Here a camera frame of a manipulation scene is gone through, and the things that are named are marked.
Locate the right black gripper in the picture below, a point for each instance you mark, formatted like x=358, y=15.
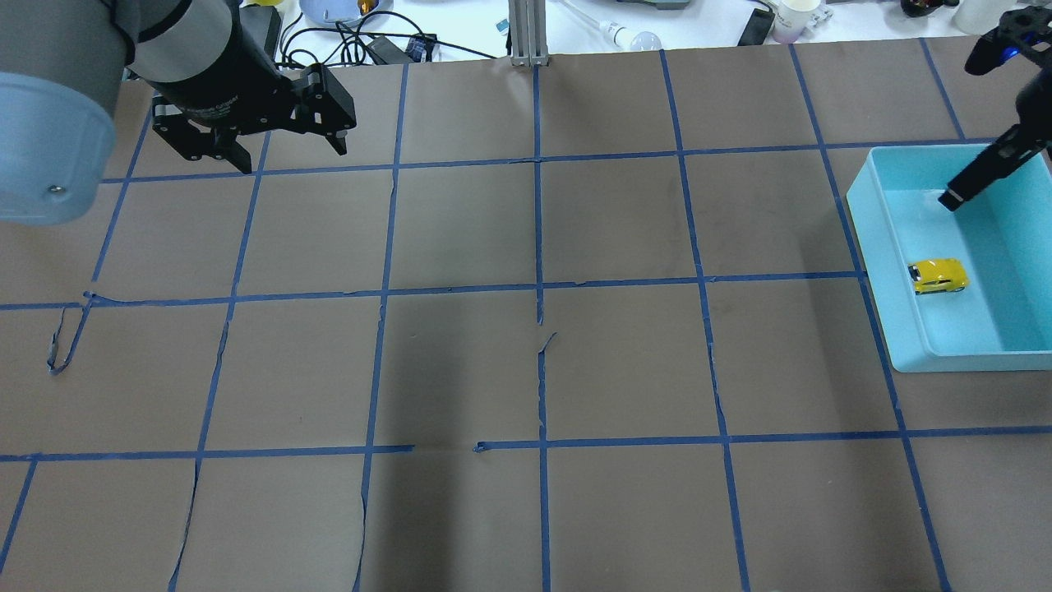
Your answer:
x=1031, y=104

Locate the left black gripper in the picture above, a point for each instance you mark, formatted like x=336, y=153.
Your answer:
x=215, y=76

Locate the yellow toy beetle car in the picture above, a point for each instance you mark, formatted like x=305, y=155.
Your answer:
x=938, y=275

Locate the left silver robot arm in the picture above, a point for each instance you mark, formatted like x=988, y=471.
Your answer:
x=61, y=68

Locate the light blue plastic bin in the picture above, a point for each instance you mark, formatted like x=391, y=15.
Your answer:
x=1002, y=321

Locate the blue bowl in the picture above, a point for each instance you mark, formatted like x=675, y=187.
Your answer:
x=331, y=13

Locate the white paper cup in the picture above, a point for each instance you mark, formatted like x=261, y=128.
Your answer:
x=791, y=18

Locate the aluminium frame post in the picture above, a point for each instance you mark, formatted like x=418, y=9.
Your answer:
x=527, y=39

